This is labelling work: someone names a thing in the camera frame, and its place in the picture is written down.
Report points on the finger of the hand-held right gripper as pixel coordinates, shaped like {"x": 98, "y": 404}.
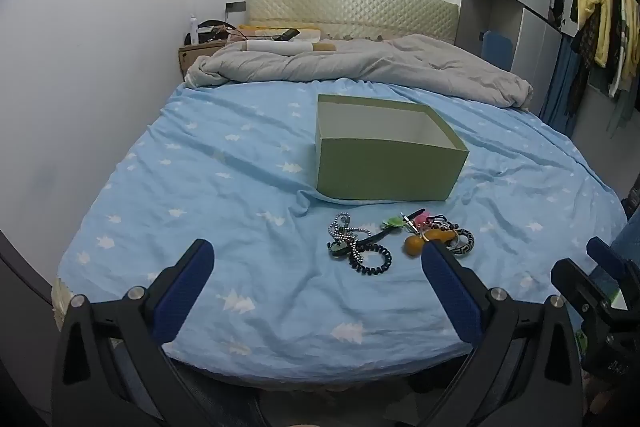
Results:
{"x": 575, "y": 284}
{"x": 607, "y": 259}

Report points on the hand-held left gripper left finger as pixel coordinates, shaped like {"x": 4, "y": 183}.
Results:
{"x": 182, "y": 292}

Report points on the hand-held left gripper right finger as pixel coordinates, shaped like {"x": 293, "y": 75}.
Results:
{"x": 450, "y": 297}

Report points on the patterned black bangle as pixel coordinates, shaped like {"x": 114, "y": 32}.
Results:
{"x": 467, "y": 239}

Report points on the orange gourd pendant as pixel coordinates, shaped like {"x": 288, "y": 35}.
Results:
{"x": 414, "y": 245}

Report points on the pink strawberry hair clip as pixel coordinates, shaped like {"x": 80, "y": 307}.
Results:
{"x": 421, "y": 220}

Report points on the black hair stick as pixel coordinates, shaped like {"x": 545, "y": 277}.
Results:
{"x": 415, "y": 213}

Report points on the green hair clip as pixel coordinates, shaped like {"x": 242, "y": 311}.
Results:
{"x": 391, "y": 223}

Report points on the green cardboard box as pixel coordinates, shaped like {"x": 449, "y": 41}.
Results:
{"x": 390, "y": 167}

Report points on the blue tree print bed sheet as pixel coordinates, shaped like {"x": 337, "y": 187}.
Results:
{"x": 225, "y": 187}

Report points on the blue hanging garment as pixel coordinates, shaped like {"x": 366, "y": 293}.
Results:
{"x": 560, "y": 82}

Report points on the row of hanging clothes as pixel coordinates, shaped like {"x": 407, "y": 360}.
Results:
{"x": 625, "y": 37}

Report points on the brown cardboard nightstand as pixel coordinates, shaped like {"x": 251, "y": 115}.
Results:
{"x": 197, "y": 57}

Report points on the blue board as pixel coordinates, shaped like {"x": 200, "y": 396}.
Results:
{"x": 496, "y": 51}

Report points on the grey duvet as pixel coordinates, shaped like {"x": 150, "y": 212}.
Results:
{"x": 350, "y": 62}

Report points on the yellow hoodie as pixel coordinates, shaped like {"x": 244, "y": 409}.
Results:
{"x": 597, "y": 2}

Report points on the white bottle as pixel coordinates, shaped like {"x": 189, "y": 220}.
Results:
{"x": 193, "y": 29}

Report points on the black remote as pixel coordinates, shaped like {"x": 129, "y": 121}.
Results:
{"x": 287, "y": 35}

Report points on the cream quilted headboard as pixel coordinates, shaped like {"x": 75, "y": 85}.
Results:
{"x": 360, "y": 7}

